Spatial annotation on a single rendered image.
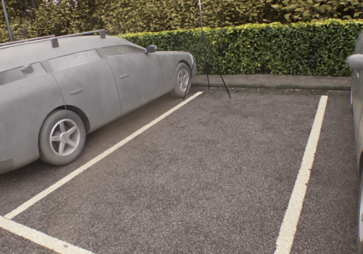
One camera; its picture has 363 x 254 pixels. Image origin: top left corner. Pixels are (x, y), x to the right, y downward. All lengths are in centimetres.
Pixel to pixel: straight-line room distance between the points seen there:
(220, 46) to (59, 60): 402
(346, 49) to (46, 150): 540
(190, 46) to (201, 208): 515
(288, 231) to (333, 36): 469
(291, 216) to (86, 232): 163
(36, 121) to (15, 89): 40
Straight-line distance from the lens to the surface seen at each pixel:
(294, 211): 267
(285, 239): 240
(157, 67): 518
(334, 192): 295
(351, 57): 281
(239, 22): 897
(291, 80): 642
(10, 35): 1138
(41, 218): 308
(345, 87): 607
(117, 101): 438
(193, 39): 725
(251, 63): 691
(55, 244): 271
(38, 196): 343
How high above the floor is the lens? 157
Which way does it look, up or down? 19 degrees down
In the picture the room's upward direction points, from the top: 6 degrees counter-clockwise
